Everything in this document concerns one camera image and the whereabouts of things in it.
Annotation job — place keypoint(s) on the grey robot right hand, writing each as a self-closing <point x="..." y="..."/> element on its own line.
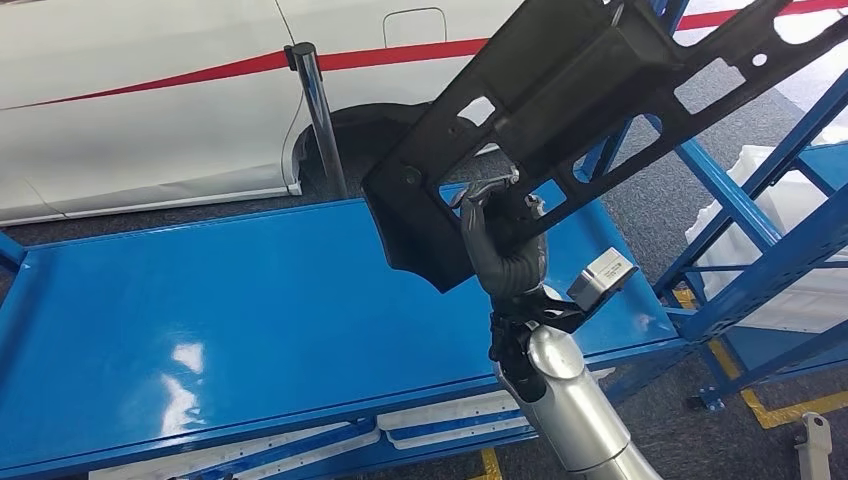
<point x="474" y="232"/>

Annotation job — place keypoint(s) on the black plastic bracket part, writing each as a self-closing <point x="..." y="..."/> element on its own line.
<point x="411" y="225"/>

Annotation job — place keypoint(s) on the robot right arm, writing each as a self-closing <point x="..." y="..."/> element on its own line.
<point x="576" y="411"/>

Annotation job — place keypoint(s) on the blue metal shelf rack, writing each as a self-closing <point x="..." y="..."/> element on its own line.
<point x="232" y="298"/>
<point x="782" y="351"/>

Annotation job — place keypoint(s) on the chrome stanchion pole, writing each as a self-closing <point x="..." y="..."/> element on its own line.
<point x="318" y="112"/>

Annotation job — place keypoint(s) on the yellow floor tape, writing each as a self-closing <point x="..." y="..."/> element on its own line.
<point x="795" y="411"/>
<point x="490" y="467"/>

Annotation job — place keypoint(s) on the white car with red stripe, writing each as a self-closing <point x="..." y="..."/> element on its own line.
<point x="132" y="132"/>

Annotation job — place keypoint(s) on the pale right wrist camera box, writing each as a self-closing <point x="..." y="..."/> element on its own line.
<point x="599" y="278"/>

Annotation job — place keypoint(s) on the white metal post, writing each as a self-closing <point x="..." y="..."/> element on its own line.
<point x="813" y="450"/>

